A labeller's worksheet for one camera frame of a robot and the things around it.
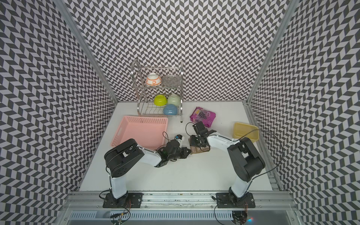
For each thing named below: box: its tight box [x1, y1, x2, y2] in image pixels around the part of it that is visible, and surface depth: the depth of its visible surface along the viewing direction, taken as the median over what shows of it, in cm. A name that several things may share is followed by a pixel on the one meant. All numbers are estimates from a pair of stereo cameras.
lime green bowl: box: [153, 94, 168, 107], surface depth 114 cm
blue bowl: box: [163, 104, 178, 116], surface depth 107 cm
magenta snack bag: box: [189, 106, 217, 128], surface depth 106 cm
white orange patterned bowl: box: [145, 72, 162, 87], surface depth 93 cm
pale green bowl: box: [167, 93, 181, 106], surface depth 114 cm
